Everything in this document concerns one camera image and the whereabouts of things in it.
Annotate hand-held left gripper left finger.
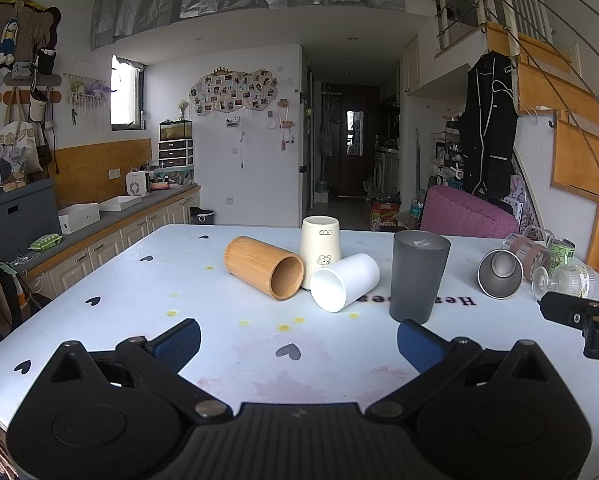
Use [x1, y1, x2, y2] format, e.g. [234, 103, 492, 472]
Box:
[42, 318, 233, 419]

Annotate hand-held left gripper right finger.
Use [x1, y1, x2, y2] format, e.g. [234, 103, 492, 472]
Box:
[363, 319, 556, 419]

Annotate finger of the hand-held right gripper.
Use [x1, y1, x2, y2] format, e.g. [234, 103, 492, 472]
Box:
[538, 291, 599, 332]

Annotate clear ribbed glass cup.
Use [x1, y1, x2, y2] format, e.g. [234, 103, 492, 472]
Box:
[531, 263, 599, 302]

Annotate green printed cup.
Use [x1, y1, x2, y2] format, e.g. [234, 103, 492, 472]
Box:
[549, 238, 576, 276]

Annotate glass cup with brown band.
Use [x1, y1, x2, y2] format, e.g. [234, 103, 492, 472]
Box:
[501, 226, 555, 281]

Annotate grey translucent cup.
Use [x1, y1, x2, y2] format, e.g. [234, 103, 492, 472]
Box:
[389, 230, 451, 325]

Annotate metal cup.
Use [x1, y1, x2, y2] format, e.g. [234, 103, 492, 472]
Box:
[478, 249, 523, 299]

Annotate white cup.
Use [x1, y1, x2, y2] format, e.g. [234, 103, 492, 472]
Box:
[310, 253, 381, 314]

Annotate bamboo cup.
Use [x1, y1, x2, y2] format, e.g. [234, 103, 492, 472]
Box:
[224, 236, 306, 302]

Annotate cream cup with bear print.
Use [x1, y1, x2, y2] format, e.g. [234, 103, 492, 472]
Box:
[300, 215, 342, 291]

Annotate white heart-print tablecloth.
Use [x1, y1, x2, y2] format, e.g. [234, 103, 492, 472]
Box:
[0, 223, 599, 461]

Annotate white counter cabinets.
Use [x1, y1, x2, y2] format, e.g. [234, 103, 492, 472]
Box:
[24, 183, 201, 301]

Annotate wooden staircase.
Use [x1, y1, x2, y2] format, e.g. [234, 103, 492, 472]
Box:
[484, 20, 599, 278]

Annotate colourful cardboard box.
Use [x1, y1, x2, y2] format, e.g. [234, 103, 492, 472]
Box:
[370, 199, 400, 232]

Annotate white flat tray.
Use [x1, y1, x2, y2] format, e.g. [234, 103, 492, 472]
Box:
[98, 195, 143, 212]

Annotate white box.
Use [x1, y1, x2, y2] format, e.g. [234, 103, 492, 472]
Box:
[58, 203, 101, 234]

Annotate white countertop appliance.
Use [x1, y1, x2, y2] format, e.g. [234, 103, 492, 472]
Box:
[126, 170, 151, 197]

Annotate green wipes packet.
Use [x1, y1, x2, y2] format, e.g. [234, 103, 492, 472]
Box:
[29, 233, 62, 251]

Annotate washing machine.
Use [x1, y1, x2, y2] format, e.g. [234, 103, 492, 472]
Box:
[374, 152, 399, 196]

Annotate dark backpack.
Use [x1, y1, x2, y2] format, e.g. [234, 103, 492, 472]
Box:
[0, 257, 28, 351]

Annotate black drawer organiser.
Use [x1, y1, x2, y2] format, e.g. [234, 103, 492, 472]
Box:
[158, 138, 195, 168]

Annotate dark door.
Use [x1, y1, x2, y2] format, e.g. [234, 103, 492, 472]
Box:
[337, 85, 380, 197]

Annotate metal shelf rack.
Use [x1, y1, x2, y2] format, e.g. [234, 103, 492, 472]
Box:
[429, 120, 467, 181]

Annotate black coat with white trim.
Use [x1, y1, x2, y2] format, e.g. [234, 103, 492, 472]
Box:
[458, 51, 519, 200]

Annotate grey storage box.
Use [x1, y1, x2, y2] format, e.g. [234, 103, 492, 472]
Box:
[0, 177, 60, 263]

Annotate fish tank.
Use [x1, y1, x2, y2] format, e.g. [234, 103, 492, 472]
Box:
[160, 119, 194, 141]

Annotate window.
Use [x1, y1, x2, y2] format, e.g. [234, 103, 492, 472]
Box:
[110, 55, 145, 132]

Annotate cloud-shaped photo board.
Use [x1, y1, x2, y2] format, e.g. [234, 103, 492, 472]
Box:
[188, 66, 279, 118]

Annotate beige tote bag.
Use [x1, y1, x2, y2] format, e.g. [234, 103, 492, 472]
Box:
[3, 87, 43, 173]

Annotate brown wall board with dolls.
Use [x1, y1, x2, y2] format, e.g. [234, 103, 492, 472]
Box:
[0, 0, 62, 73]

